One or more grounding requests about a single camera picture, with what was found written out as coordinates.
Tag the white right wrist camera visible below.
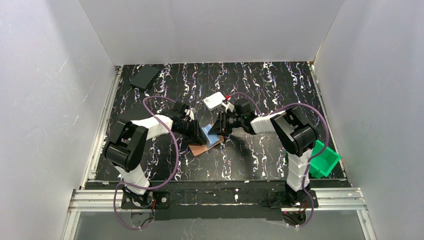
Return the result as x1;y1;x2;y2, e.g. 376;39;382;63
221;95;235;113

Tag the green plastic bin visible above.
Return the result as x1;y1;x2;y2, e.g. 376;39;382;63
285;139;342;180

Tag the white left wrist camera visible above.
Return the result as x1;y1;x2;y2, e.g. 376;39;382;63
184;108;196;122

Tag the flat black card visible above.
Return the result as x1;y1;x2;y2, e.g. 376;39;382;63
118;116;158;129

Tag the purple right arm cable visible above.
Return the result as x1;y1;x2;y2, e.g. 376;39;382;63
225;92;330;228

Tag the white rectangular box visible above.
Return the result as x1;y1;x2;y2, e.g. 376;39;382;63
203;92;226;111

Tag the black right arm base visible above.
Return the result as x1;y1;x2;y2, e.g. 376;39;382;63
262;190;319;211

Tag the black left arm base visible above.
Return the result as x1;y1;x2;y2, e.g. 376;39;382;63
121;186;171;210

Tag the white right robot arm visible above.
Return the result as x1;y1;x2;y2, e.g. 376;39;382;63
208;98;318;193

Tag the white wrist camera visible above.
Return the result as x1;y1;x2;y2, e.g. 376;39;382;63
221;95;235;113
184;108;196;122

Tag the aluminium frame rail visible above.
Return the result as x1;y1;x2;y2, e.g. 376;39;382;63
62;185;377;240

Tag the tan leather card holder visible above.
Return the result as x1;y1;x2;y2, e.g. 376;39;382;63
188;124;224;157

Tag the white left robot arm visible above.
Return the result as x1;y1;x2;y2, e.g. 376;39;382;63
102;101;207;196

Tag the black rectangular box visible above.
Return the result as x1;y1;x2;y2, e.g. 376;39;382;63
130;65;160;91

